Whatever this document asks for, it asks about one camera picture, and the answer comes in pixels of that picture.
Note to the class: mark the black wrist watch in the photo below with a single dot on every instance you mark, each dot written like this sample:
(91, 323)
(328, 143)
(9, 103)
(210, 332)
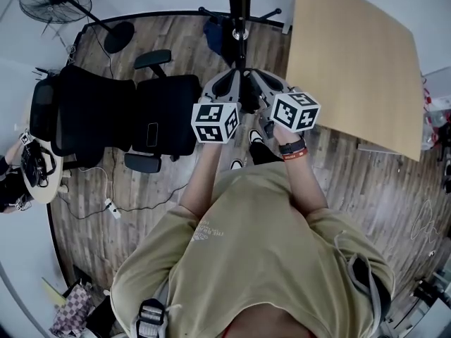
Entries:
(290, 147)

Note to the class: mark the yellow flat item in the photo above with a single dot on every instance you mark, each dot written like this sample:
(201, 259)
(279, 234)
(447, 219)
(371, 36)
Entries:
(53, 292)

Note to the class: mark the black smartphone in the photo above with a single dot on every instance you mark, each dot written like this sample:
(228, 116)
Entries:
(153, 134)

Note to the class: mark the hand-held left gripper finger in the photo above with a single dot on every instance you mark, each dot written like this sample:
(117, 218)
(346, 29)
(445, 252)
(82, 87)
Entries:
(236, 88)
(209, 88)

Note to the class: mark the dark blue hanging bag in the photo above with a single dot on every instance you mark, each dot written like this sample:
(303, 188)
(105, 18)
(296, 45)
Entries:
(212, 35)

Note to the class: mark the checkered fabric bag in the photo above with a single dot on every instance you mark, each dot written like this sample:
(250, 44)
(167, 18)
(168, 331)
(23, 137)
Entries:
(74, 305)

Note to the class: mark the black floor bag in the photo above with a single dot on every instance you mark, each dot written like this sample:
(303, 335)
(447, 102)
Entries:
(102, 315)

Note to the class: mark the person's right forearm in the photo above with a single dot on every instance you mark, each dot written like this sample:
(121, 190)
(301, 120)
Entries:
(304, 181)

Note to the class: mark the red wristband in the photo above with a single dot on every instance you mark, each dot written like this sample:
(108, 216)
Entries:
(296, 155)

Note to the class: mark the light wooden table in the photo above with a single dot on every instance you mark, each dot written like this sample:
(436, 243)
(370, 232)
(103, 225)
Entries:
(352, 65)

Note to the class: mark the black desk equipment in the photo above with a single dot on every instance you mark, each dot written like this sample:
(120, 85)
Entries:
(31, 162)

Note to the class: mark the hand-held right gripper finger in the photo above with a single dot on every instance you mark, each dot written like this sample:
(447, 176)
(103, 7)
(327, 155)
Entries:
(256, 88)
(278, 83)

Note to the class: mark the beige oval desk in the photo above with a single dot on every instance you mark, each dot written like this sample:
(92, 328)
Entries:
(49, 185)

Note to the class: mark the person's olive t-shirt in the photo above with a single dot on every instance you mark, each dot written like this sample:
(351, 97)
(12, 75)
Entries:
(264, 241)

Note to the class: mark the black antenna router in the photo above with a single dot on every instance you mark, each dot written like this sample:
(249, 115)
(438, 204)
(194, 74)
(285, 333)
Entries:
(46, 76)

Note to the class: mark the clear plastic bottle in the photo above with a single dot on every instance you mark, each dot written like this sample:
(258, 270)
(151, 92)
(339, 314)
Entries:
(438, 118)

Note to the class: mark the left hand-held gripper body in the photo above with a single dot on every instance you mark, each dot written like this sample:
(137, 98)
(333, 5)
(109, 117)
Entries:
(215, 122)

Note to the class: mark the person's black trousers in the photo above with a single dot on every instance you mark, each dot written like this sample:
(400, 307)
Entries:
(262, 153)

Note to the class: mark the person's left forearm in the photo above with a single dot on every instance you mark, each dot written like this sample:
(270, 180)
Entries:
(202, 178)

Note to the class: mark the black standing floor fan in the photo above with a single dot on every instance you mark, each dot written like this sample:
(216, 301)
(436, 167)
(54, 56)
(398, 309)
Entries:
(120, 37)

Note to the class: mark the small red item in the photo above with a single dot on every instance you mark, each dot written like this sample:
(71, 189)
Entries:
(427, 97)

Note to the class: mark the black office chair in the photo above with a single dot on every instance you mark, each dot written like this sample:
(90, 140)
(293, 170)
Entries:
(95, 111)

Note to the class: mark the person's white black shoe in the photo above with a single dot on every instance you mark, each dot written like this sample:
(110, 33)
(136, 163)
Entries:
(256, 136)
(237, 163)

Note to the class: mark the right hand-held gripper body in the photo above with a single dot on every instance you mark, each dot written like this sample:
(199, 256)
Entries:
(296, 113)

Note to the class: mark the grey metal frame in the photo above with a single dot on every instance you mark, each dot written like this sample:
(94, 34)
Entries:
(426, 294)

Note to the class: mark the white power strip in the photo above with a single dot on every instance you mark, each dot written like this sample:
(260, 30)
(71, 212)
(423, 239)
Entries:
(112, 208)

